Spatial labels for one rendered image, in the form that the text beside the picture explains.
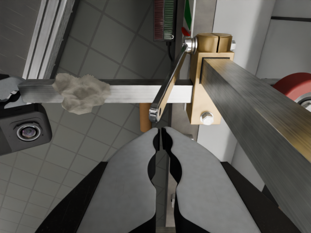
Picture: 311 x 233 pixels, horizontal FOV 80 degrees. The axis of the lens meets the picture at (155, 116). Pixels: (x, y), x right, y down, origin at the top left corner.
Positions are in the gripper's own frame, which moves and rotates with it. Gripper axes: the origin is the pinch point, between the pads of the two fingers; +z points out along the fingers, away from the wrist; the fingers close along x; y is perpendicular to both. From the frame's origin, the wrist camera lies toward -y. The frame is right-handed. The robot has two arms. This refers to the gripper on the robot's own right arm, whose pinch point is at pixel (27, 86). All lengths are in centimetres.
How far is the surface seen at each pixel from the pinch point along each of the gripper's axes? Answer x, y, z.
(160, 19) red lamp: -9.8, -22.9, 12.4
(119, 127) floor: 62, 3, 83
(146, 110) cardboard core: 44, -17, 75
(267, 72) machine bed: 2, -50, 15
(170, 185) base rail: 39.8, -27.1, 12.5
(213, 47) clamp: -7.1, -29.5, -4.4
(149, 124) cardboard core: 55, -18, 75
